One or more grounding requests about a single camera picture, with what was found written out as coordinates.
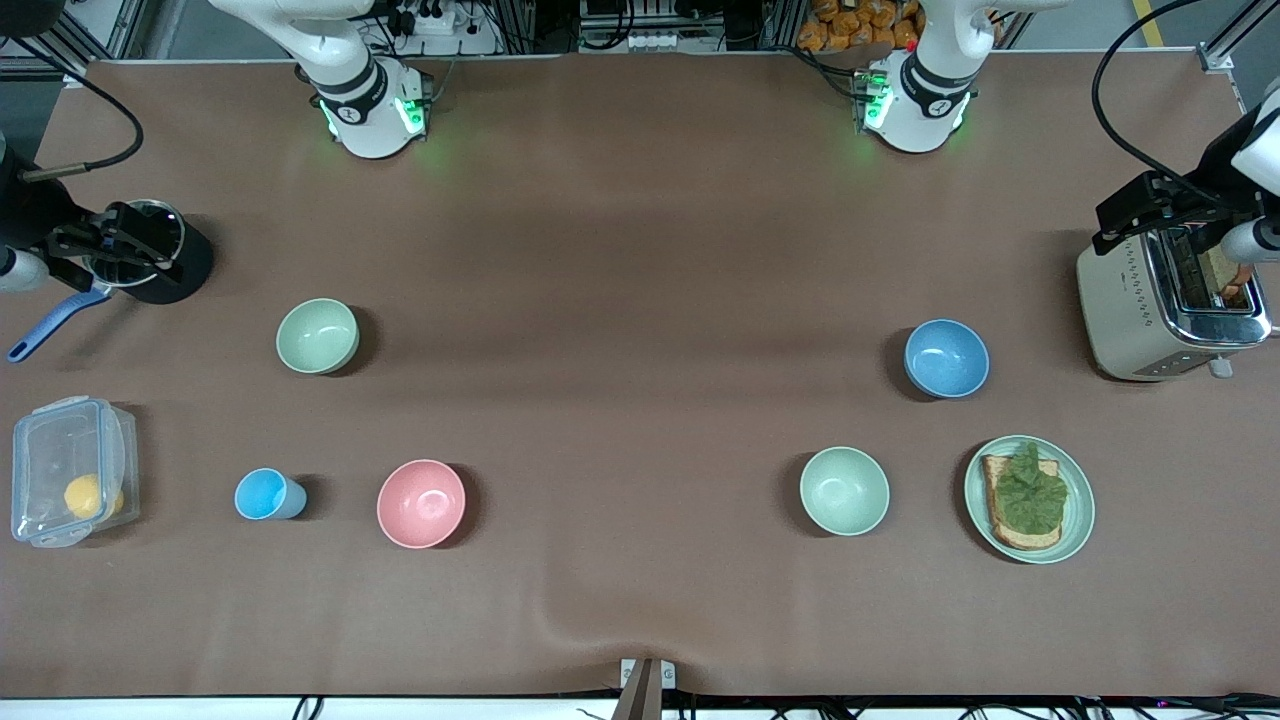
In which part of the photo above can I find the pale green bowl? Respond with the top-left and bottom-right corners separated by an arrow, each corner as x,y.
276,298 -> 360,376
799,446 -> 891,537

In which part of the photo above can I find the blue bowl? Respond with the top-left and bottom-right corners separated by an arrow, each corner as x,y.
904,319 -> 991,399

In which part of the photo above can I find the pink bowl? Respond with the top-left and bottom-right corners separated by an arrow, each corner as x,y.
376,459 -> 467,550

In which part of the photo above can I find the brown bread slice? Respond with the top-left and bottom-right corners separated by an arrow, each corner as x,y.
1205,245 -> 1253,301

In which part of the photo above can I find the cream and chrome toaster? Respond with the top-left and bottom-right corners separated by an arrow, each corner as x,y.
1077,222 -> 1276,382

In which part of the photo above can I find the clear plastic lidded container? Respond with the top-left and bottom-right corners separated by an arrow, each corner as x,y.
11,396 -> 140,549

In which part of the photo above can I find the yellow lemon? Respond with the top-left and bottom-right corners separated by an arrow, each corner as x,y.
64,474 -> 126,520

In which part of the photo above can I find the blue plastic cup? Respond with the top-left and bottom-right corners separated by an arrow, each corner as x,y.
234,468 -> 308,522

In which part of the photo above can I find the green lettuce leaf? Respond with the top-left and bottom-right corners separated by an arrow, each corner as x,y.
992,442 -> 1069,535

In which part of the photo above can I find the pale green plate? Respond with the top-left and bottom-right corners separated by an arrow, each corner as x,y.
964,435 -> 1096,565

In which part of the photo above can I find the bag of orange snacks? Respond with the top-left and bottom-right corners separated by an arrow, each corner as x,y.
797,0 -> 921,53

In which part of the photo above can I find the toast slice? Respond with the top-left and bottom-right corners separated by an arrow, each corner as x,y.
981,455 -> 1063,552

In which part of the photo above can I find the brown table cloth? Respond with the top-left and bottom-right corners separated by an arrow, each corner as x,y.
0,52 -> 1280,699

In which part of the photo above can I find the black pot with blue handle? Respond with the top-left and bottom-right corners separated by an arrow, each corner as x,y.
7,199 -> 214,364

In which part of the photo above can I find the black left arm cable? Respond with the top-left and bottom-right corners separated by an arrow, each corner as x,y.
1091,0 -> 1231,206

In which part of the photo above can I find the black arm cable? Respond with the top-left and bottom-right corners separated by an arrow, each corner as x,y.
1091,0 -> 1231,206
0,38 -> 144,183

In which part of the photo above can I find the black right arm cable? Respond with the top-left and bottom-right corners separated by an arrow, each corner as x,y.
0,38 -> 144,183

